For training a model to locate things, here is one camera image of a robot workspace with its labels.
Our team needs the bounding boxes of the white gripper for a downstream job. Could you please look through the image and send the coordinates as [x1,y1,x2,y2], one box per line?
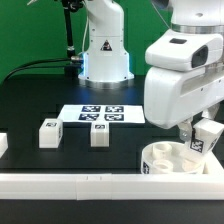
[144,67,224,142]

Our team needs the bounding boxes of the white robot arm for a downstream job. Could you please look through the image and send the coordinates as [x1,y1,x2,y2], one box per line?
[79,0,224,134]

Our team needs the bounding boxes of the white U-shaped fence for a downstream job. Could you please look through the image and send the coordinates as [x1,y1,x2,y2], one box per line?
[0,154,224,200]

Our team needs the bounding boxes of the white marker sheet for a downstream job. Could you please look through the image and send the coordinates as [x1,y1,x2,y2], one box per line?
[58,105,145,124]

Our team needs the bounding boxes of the white block at left edge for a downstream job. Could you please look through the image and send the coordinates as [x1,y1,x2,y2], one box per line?
[0,133,8,158]

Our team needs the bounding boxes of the black cable bundle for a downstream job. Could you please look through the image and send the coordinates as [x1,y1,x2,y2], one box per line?
[0,58,83,84]

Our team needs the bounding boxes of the black camera stand pole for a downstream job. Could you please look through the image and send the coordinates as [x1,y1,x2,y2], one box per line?
[55,0,84,77]

